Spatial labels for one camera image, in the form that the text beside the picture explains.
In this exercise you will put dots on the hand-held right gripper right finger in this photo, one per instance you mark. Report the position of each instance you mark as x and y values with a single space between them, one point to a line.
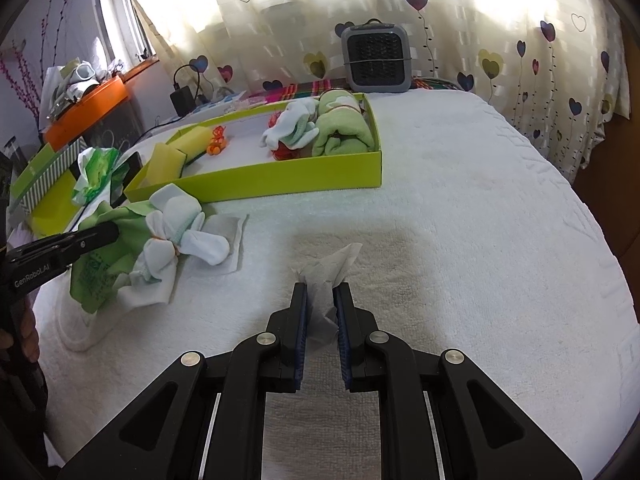
342 340

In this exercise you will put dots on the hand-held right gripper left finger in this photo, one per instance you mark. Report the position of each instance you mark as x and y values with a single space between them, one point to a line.
300 340

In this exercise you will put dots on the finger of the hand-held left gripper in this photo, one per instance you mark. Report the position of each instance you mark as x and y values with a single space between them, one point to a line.
90 240

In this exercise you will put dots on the green printed cloth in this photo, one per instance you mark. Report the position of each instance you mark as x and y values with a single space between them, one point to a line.
100 270

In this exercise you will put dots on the white tissue paper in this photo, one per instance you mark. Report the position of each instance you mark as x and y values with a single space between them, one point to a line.
330 270

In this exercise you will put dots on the white sock bundle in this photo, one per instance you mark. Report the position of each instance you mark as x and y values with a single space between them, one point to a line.
175 220
295 122

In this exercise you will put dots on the orange knot ornament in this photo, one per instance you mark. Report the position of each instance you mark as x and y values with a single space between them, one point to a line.
217 142

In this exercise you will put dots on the lime green shallow box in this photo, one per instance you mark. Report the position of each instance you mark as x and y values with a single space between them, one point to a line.
280 177

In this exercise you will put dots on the person's left forearm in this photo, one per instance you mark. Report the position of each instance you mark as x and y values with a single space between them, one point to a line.
20 425

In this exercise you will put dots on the person's left hand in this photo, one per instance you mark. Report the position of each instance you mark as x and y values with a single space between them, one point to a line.
30 335

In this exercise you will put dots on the small yellow-green box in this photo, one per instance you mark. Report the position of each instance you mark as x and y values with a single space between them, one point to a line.
52 212

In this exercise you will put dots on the green white tissue pack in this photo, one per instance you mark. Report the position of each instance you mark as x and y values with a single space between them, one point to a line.
95 175

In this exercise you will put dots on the black smartphone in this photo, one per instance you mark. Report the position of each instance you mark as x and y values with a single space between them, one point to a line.
129 172

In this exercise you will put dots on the green striped cardboard box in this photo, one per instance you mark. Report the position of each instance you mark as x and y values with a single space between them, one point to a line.
45 175

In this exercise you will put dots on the glass jar with dark lid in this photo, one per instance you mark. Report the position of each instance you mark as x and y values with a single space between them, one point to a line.
11 147

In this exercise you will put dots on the orange box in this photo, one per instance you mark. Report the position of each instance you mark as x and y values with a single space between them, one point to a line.
85 110

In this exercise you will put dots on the yellow sponge with green scourer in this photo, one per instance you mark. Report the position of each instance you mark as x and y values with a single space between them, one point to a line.
192 142

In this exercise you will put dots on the pile of white packets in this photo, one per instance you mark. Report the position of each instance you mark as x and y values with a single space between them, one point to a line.
75 80

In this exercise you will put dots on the black charger adapter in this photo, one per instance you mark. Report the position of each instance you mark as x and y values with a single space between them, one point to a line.
182 100

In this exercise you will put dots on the purple flower branches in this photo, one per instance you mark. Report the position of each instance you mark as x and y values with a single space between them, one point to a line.
20 75

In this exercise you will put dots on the rolled green towel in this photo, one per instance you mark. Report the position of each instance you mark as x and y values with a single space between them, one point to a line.
345 132

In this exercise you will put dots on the plaid cloth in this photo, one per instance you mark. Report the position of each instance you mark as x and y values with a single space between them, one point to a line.
300 90

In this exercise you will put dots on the grey portable fan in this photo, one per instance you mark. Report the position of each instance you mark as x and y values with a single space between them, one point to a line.
375 60

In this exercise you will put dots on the brown wooden furniture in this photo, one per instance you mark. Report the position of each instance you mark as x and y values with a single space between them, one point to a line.
615 195

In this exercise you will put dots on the heart print curtain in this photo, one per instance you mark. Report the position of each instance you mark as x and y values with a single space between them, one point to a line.
475 20

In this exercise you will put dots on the window frame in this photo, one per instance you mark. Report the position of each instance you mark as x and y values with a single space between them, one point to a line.
125 15

